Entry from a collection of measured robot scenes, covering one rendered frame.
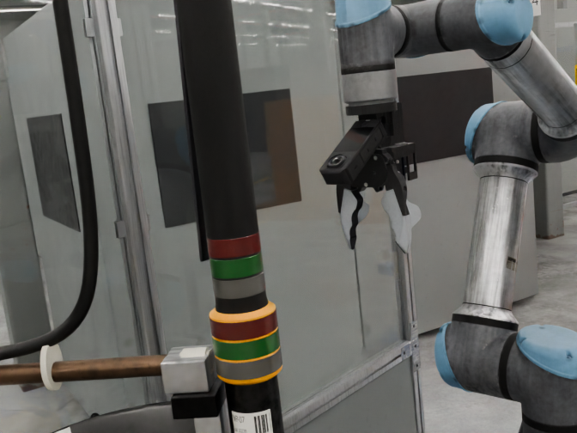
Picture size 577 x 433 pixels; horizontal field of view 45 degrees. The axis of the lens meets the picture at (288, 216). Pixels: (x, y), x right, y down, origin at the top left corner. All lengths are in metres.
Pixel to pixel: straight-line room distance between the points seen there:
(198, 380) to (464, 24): 0.67
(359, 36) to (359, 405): 1.11
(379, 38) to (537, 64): 0.25
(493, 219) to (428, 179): 3.34
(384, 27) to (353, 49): 0.05
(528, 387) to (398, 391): 0.79
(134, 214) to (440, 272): 3.70
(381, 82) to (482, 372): 0.55
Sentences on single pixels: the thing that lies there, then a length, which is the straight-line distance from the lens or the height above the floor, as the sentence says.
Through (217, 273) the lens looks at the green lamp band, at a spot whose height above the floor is 1.60.
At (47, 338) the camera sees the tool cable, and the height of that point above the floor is 1.57.
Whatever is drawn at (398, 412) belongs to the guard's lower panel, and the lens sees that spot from 2.01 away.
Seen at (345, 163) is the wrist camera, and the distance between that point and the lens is 0.92.
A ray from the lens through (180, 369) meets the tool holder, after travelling 0.47.
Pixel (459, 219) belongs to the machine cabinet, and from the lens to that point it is 4.86.
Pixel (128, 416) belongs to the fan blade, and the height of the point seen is 1.45.
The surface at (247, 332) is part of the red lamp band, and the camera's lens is 0.44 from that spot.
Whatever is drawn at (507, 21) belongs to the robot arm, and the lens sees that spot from 0.98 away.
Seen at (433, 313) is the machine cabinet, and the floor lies 0.17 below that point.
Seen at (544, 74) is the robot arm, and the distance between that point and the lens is 1.12.
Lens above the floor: 1.71
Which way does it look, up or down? 10 degrees down
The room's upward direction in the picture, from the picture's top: 6 degrees counter-clockwise
